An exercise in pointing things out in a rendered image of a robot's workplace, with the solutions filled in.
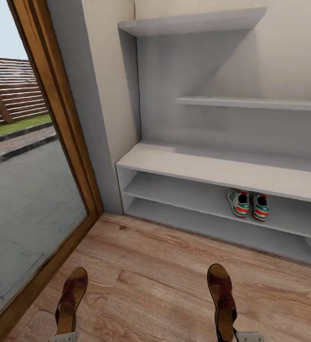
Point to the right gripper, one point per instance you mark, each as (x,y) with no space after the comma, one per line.
(220,339)

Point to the door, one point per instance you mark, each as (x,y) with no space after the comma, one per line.
(49,198)

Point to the gym shoe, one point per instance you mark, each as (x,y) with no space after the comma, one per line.
(239,201)
(260,205)

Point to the sandal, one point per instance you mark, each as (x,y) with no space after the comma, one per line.
(73,292)
(220,286)

